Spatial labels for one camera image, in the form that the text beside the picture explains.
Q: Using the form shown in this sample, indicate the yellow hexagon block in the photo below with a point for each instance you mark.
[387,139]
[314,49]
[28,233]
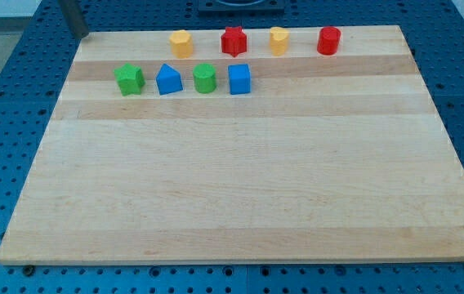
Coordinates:
[181,44]

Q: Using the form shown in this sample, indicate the blue cube block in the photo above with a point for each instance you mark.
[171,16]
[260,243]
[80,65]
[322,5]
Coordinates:
[239,79]

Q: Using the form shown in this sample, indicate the light wooden board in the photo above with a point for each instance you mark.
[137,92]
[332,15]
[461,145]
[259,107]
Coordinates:
[329,159]

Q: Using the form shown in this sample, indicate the green cylinder block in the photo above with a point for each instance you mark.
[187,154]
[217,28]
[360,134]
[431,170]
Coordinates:
[204,75]

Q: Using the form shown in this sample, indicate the blue triangular prism block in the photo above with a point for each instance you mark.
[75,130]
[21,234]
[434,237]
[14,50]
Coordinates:
[168,80]

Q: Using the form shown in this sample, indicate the red star block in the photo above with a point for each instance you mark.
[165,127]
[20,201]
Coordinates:
[234,41]

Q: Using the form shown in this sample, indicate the yellow heart block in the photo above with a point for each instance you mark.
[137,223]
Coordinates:
[279,40]

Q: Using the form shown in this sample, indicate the red cylinder block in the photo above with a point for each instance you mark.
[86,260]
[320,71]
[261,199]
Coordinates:
[328,42]

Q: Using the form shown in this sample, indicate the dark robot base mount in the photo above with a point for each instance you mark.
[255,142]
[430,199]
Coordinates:
[207,7]

